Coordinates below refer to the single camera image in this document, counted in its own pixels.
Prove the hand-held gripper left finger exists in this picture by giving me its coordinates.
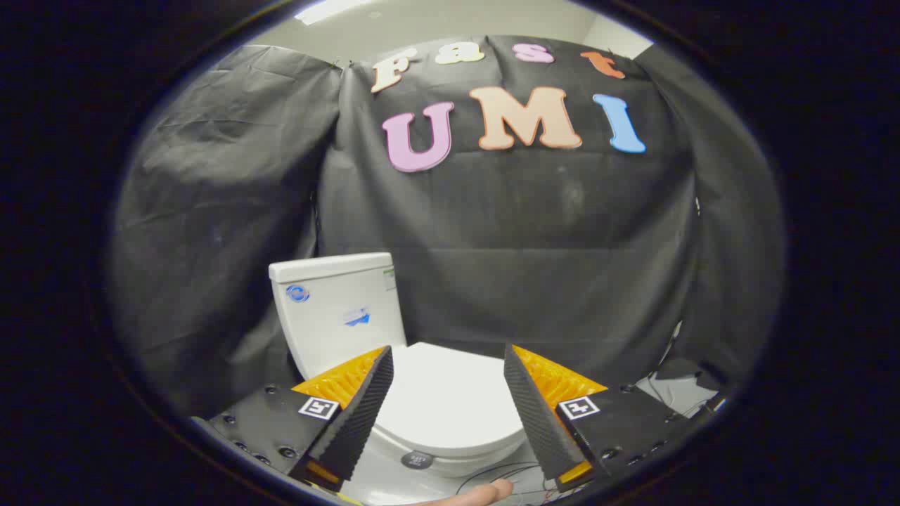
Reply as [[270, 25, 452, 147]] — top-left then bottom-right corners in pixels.
[[204, 344, 394, 493]]

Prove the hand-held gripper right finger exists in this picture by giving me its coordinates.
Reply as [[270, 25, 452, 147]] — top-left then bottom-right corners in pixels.
[[503, 343, 728, 493]]

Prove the white toilet lid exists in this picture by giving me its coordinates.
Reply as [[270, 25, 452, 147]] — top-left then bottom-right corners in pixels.
[[371, 342, 528, 458]]

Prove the white toilet tank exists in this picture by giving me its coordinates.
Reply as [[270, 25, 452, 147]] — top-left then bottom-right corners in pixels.
[[269, 253, 409, 382]]

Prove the black backdrop cloth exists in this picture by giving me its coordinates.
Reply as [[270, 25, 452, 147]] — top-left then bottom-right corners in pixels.
[[105, 35, 787, 422]]

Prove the ceiling light panel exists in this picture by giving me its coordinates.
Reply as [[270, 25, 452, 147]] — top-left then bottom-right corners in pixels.
[[294, 0, 375, 26]]

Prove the tangle of cables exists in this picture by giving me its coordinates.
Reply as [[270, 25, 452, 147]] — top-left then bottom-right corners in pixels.
[[456, 372, 712, 504]]

